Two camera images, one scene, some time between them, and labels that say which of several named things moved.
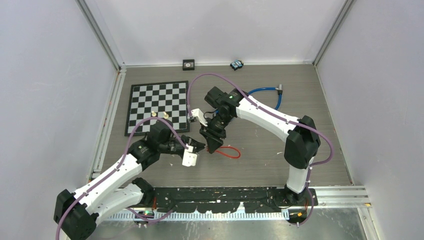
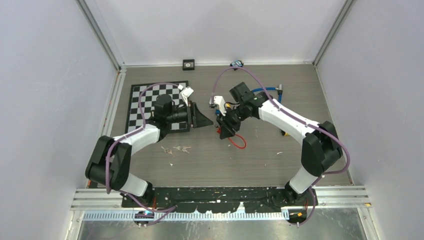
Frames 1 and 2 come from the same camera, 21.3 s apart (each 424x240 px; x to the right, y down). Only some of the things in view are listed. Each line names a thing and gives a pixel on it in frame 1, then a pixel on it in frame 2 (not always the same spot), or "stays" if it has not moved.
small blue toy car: x=236 y=64 stays
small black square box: x=188 y=64 stays
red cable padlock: x=229 y=156 to x=219 y=130
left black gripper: x=197 y=146 to x=195 y=118
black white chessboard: x=172 y=97 stays
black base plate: x=214 y=199 stays
